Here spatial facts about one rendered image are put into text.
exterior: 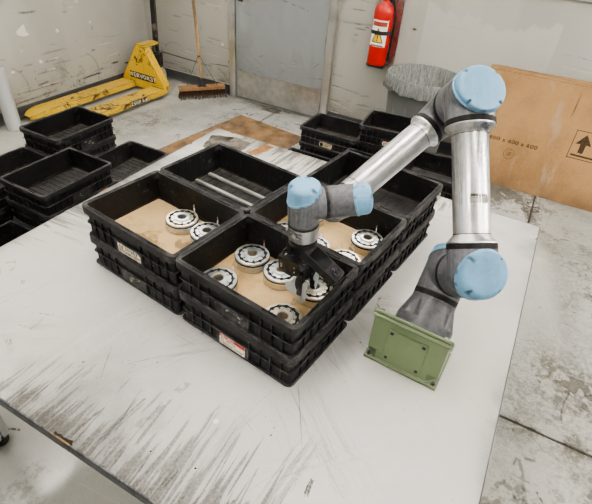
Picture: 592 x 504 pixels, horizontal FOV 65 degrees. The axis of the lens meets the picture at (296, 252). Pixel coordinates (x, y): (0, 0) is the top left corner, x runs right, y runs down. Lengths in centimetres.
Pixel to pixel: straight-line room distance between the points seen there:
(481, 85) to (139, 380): 108
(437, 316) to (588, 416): 137
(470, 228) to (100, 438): 97
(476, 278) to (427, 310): 17
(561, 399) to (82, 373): 198
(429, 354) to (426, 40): 319
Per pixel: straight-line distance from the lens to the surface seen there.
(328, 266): 113
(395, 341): 126
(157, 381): 129
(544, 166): 397
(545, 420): 237
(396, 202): 177
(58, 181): 262
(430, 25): 410
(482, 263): 112
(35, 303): 158
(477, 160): 116
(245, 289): 131
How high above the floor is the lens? 172
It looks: 38 degrees down
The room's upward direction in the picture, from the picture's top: 5 degrees clockwise
